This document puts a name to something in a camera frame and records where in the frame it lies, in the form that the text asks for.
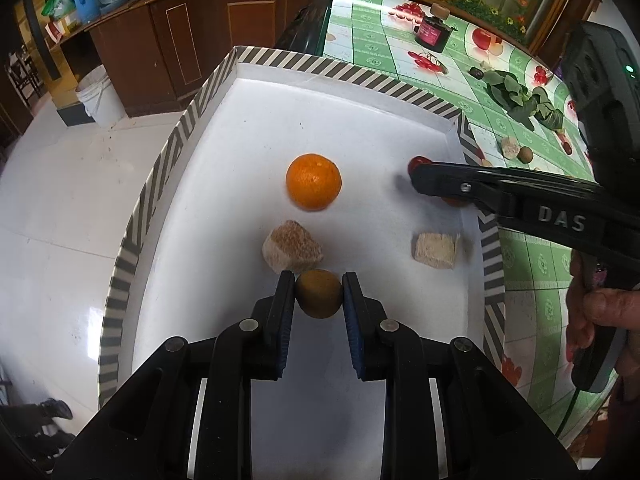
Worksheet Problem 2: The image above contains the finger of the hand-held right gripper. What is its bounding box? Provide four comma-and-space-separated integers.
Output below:
408, 160, 640, 257

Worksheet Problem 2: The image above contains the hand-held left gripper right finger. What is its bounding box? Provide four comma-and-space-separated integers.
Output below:
341, 271, 581, 480

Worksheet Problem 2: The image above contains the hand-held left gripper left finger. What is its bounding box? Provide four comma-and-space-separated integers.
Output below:
52, 270, 296, 480

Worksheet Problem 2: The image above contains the white tray with striped rim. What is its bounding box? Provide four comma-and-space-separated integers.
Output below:
97, 45, 507, 411

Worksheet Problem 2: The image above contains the person's right hand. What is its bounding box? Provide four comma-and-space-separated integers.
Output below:
566, 250, 640, 377

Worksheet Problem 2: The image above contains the brown bread chunk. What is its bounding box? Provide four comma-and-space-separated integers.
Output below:
261, 219, 325, 275

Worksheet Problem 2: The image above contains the green leafy vegetable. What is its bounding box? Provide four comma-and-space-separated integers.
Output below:
484, 70, 565, 133

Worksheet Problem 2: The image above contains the pale square bread chunk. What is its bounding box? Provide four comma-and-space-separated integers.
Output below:
412, 232, 461, 271

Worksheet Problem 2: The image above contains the green checkered fruit-print tablecloth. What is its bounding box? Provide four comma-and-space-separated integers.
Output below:
322, 0, 623, 453

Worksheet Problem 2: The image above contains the orange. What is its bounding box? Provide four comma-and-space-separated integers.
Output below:
285, 153, 343, 212

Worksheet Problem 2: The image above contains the dark bottle with pink label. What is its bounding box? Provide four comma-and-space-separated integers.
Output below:
414, 3, 458, 54

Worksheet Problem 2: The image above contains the black shoe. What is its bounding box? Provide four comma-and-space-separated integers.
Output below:
37, 397, 75, 422

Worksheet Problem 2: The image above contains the black chair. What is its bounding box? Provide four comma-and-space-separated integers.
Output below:
274, 0, 334, 57

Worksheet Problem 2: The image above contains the white plastic bucket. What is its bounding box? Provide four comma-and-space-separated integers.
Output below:
75, 64, 126, 128

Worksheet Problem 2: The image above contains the brown wooden cabinet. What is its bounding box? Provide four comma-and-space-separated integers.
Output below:
15, 0, 551, 121

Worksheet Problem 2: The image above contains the green and white box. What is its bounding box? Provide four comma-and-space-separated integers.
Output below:
41, 0, 80, 33

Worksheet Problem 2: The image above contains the dark cable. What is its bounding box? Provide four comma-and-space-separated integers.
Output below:
556, 389, 582, 447

